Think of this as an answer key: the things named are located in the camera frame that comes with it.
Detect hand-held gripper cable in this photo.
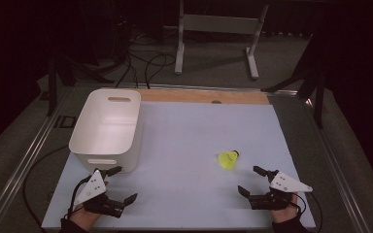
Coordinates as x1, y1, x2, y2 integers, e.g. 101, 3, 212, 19
291, 191, 323, 233
64, 174, 93, 221

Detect black floor cables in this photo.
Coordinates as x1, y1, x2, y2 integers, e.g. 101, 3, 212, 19
115, 30, 177, 89

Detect left hand-held gripper cable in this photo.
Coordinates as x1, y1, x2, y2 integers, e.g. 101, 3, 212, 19
64, 174, 93, 221

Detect yellow shuttlecock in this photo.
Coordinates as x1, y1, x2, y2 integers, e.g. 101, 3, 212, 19
218, 150, 240, 171

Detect wooden table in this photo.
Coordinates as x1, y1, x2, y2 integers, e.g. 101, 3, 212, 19
99, 86, 270, 106

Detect pale blue table sheet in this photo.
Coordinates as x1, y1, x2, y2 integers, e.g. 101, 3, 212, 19
41, 100, 317, 231

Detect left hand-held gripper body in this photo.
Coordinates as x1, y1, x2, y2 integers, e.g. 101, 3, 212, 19
73, 169, 126, 218

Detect white metal stand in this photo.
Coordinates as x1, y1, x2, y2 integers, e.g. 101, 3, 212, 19
163, 0, 270, 81

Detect black metal stand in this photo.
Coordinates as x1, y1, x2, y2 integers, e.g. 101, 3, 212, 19
260, 32, 327, 129

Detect person's left hand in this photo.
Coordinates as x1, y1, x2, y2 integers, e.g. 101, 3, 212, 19
69, 206, 104, 233

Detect aluminium rail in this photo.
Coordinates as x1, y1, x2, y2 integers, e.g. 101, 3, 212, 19
0, 86, 73, 233
74, 82, 299, 98
304, 96, 371, 233

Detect long black cable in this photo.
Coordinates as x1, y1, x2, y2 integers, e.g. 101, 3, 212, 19
21, 145, 71, 229

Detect person's right hand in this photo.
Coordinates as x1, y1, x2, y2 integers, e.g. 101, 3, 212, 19
269, 193, 301, 224

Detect white plastic bin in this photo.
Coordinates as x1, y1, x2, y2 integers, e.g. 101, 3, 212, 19
68, 88, 144, 175

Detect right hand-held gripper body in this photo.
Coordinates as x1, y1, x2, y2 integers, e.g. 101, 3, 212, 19
248, 171, 314, 211

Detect right hand-held gripper cable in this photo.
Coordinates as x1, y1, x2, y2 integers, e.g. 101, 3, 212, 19
291, 191, 323, 233

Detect black tripod stand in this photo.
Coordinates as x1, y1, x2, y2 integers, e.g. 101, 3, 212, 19
46, 32, 115, 117

